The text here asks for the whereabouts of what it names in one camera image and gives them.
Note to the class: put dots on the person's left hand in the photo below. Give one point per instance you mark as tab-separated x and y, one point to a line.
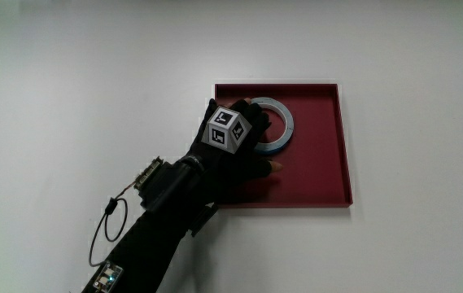
223	171

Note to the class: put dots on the blue tape roll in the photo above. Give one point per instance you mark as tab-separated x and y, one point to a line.
288	122

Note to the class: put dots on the person's left forearm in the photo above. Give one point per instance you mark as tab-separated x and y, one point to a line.
149	252

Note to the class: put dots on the black wrist sensor module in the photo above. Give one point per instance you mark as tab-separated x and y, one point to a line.
166	185

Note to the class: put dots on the red square tray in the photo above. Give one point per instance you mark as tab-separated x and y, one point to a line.
316	167

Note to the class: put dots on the small circuit board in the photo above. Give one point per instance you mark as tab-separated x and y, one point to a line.
107	278

